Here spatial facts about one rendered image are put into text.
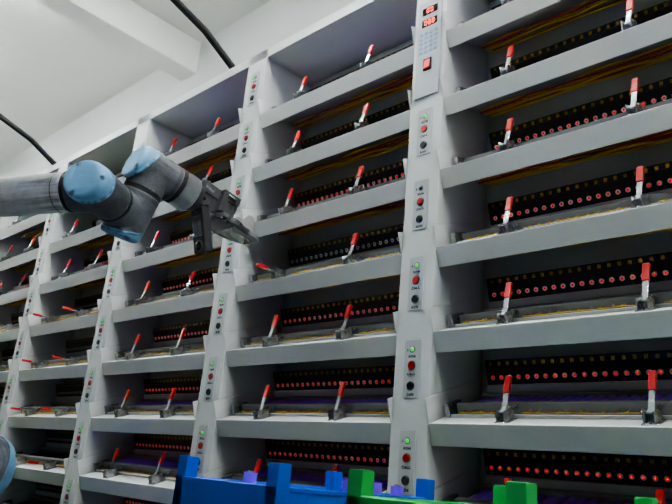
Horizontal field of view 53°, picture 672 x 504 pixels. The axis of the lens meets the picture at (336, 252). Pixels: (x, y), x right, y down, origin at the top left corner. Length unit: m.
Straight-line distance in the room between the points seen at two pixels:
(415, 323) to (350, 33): 1.01
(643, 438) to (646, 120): 0.56
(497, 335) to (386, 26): 1.08
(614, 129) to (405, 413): 0.69
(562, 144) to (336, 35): 0.95
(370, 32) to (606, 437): 1.37
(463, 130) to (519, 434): 0.75
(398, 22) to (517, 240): 0.92
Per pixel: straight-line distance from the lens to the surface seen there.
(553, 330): 1.30
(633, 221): 1.30
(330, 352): 1.63
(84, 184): 1.45
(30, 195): 1.53
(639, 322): 1.24
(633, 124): 1.38
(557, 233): 1.35
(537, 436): 1.29
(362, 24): 2.10
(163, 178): 1.59
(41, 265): 3.25
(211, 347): 1.98
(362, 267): 1.61
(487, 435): 1.34
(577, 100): 1.70
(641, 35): 1.47
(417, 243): 1.52
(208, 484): 0.90
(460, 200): 1.61
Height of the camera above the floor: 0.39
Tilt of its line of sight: 19 degrees up
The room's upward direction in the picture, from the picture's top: 5 degrees clockwise
